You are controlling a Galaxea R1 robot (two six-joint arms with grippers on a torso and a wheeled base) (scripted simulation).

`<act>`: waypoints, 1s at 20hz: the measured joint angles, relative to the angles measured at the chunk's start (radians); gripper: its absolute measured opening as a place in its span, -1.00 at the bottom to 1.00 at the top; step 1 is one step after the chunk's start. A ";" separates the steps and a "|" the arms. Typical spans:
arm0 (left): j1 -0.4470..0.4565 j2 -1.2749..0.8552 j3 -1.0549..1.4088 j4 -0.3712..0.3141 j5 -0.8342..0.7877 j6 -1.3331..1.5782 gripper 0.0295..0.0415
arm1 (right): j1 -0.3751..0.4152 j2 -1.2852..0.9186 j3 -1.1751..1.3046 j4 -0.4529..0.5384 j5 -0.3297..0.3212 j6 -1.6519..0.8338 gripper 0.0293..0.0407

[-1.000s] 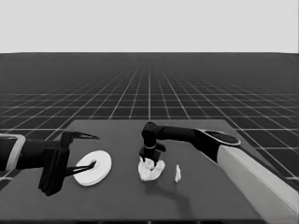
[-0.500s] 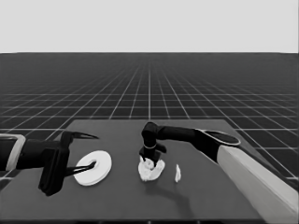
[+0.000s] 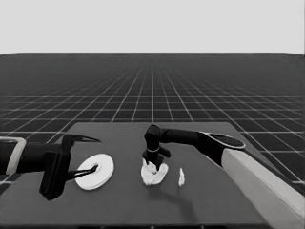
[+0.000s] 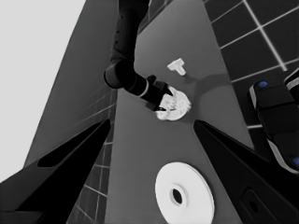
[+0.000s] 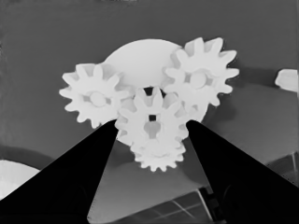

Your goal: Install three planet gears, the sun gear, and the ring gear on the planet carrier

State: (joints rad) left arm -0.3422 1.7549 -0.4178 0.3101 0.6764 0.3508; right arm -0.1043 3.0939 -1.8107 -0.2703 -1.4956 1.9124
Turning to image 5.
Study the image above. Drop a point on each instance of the large thick white disc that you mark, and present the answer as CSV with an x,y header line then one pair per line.
x,y
12,179

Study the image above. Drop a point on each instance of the small thin T-shaped piece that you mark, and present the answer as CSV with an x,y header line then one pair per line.
x,y
288,80

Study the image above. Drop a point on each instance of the white round carrier with pins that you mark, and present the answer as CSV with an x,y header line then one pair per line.
x,y
140,62

